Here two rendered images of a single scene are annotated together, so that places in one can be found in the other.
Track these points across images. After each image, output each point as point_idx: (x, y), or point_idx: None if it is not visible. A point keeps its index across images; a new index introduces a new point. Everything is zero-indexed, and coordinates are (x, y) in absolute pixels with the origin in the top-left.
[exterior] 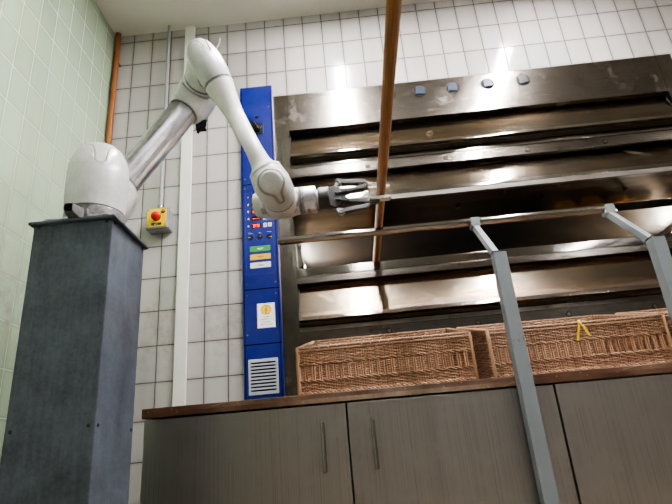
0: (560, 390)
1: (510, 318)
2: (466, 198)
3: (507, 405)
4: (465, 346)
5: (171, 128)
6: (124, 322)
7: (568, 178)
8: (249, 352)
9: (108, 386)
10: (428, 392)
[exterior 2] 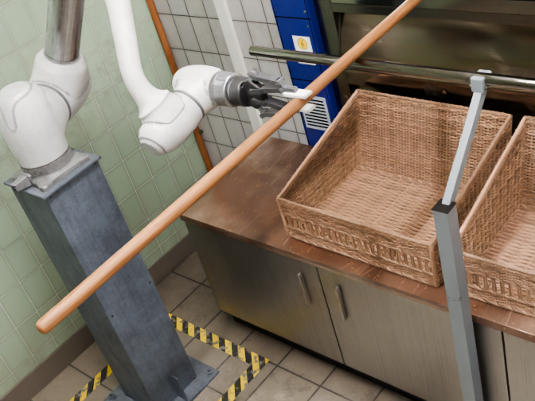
0: (508, 338)
1: (447, 278)
2: None
3: None
4: (426, 256)
5: None
6: (104, 238)
7: None
8: (297, 86)
9: (110, 289)
10: (380, 289)
